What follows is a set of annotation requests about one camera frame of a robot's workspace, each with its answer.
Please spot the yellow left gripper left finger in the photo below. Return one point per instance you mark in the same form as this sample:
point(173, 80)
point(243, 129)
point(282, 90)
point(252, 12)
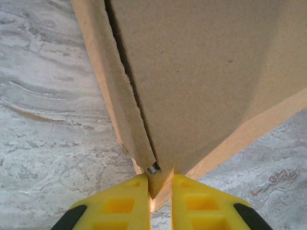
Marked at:
point(144, 210)

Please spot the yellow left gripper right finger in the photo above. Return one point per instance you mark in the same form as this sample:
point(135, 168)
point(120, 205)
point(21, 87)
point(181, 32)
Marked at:
point(177, 210)

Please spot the brown cardboard box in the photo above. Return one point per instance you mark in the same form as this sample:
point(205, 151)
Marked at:
point(192, 72)

